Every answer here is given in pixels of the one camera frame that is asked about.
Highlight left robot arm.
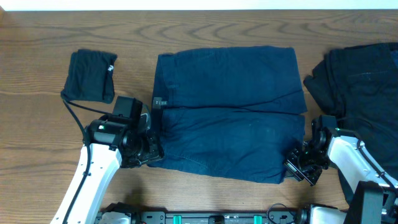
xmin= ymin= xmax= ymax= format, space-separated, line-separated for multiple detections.
xmin=51 ymin=113 xmax=164 ymax=223

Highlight small folded black garment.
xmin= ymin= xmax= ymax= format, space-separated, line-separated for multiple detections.
xmin=60 ymin=49 xmax=118 ymax=104

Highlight dark blue shorts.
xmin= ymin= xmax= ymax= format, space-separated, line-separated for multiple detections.
xmin=151 ymin=46 xmax=307 ymax=184

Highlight black clothes pile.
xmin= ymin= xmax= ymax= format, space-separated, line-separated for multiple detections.
xmin=303 ymin=42 xmax=397 ymax=178

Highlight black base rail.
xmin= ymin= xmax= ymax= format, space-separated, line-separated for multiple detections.
xmin=95 ymin=202 xmax=352 ymax=224

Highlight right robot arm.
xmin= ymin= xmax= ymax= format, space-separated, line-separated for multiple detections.
xmin=284 ymin=115 xmax=397 ymax=223

